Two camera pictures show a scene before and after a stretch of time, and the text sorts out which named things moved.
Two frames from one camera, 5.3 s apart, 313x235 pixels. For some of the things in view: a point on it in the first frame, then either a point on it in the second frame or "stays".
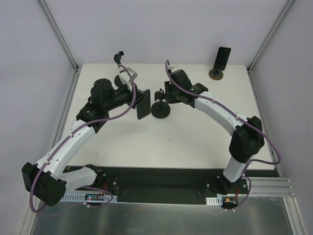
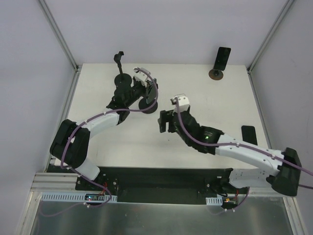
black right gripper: (168, 91) to (168, 121)
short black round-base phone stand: (160, 109) to (143, 104)
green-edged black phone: (143, 108) to (151, 92)
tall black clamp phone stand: (117, 58) stays
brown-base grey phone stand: (215, 74) stays
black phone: (222, 58) stays
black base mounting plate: (170, 184) stays
